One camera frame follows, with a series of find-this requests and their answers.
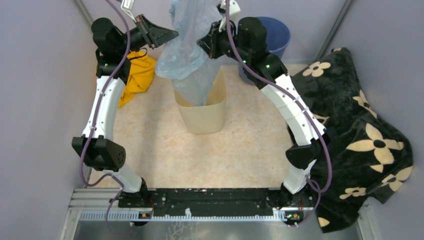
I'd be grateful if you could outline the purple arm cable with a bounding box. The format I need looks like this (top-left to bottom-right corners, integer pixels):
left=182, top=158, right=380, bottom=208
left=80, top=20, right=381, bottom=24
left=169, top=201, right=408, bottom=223
left=223, top=0, right=333, bottom=228
left=79, top=0, right=148, bottom=237

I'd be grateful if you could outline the light blue trash bag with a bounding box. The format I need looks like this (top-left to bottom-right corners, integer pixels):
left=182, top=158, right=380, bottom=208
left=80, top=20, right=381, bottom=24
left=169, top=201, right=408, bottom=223
left=155, top=0, right=222, bottom=106

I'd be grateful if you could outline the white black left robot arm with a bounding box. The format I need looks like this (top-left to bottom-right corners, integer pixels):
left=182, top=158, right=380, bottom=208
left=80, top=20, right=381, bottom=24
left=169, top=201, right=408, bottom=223
left=71, top=14, right=179, bottom=207

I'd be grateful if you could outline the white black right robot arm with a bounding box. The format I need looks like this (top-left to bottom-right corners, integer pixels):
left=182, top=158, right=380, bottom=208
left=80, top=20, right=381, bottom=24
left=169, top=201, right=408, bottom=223
left=197, top=17, right=329, bottom=206

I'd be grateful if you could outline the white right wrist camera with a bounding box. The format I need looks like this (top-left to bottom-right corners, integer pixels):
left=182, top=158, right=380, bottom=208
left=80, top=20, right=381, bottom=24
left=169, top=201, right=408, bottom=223
left=216, top=0, right=241, bottom=33

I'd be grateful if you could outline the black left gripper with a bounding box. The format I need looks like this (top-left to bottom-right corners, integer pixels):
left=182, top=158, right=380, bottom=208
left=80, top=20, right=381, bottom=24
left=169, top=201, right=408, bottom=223
left=116, top=13, right=179, bottom=56

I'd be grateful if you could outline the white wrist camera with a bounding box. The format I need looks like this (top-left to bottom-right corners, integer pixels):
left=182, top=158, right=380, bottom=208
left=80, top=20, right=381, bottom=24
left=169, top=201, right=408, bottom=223
left=216, top=0, right=241, bottom=33
left=120, top=0, right=137, bottom=22

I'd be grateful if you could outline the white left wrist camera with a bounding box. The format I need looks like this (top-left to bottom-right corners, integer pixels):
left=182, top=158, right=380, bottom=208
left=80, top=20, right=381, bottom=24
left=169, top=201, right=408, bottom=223
left=120, top=0, right=137, bottom=22

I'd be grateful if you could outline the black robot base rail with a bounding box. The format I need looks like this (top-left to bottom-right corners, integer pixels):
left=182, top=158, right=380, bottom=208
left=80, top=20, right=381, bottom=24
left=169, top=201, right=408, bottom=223
left=68, top=188, right=315, bottom=227

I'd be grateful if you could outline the blue plastic trash bin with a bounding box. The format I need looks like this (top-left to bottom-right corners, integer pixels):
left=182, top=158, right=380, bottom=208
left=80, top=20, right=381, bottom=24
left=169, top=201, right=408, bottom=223
left=234, top=16, right=291, bottom=70

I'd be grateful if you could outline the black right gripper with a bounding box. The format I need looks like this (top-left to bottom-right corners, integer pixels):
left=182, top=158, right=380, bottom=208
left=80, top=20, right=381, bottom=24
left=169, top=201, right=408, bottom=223
left=196, top=19, right=250, bottom=66

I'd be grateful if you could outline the beige plastic trash bin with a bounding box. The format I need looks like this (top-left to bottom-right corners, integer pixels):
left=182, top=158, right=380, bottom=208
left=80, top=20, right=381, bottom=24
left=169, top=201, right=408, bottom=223
left=174, top=69, right=227, bottom=135

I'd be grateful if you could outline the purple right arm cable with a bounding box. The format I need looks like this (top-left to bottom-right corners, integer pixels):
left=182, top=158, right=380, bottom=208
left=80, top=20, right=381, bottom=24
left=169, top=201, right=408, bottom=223
left=223, top=0, right=333, bottom=228

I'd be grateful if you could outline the yellow crumpled cloth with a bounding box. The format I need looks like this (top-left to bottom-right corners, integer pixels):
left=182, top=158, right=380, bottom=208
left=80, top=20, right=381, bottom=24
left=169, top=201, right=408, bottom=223
left=118, top=49, right=157, bottom=108

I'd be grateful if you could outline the black floral blanket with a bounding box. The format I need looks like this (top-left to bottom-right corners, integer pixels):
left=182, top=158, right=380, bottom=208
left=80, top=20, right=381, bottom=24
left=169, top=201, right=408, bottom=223
left=292, top=47, right=413, bottom=233

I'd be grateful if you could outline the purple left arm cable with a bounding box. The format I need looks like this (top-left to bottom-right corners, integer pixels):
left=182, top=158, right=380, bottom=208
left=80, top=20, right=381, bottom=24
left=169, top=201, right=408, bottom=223
left=79, top=0, right=148, bottom=237

